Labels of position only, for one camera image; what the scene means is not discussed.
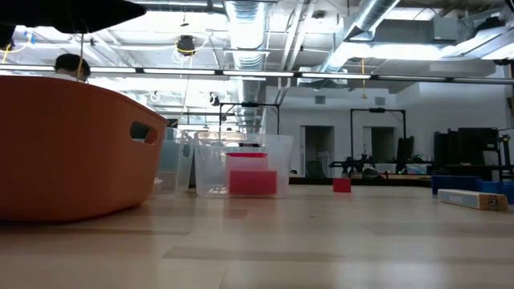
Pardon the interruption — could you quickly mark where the red wooden block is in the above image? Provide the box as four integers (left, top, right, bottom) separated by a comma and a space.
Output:
332, 177, 353, 194

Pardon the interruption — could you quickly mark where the clear plastic bin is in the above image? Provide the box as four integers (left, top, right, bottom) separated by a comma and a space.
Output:
194, 132, 295, 199
152, 127, 196, 198

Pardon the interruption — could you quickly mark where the blue toy brick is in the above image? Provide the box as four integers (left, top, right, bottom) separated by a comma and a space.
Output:
479, 181, 514, 205

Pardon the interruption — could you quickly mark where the black gantry frame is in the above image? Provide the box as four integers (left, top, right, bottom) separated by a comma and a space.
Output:
218, 102, 281, 137
349, 107, 407, 161

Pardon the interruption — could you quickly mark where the natural wooden plank block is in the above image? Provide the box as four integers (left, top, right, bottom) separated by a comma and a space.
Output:
436, 188, 509, 213

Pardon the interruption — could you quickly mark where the yellow hanging cord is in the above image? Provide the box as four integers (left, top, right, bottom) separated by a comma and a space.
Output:
360, 58, 369, 100

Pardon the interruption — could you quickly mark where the black office chair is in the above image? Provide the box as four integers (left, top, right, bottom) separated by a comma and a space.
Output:
306, 160, 327, 179

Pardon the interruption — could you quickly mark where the orange plastic bin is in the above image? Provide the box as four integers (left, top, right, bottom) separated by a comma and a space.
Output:
0, 74, 169, 224

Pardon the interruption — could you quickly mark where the black cabinet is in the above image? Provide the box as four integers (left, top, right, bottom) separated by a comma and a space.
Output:
433, 127, 501, 166

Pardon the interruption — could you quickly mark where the long ceiling light bar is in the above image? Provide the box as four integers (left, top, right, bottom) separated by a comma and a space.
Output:
0, 66, 514, 85

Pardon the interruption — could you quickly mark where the grey ceiling duct box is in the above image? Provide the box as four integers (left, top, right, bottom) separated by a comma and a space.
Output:
373, 15, 459, 43

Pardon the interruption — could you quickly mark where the black dome camera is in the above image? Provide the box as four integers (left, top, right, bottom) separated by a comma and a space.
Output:
175, 35, 197, 58

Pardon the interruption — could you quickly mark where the teal plastic bin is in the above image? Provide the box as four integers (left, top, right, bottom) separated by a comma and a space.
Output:
159, 139, 186, 173

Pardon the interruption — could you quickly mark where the person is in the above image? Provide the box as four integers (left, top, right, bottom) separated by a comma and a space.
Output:
54, 52, 92, 83

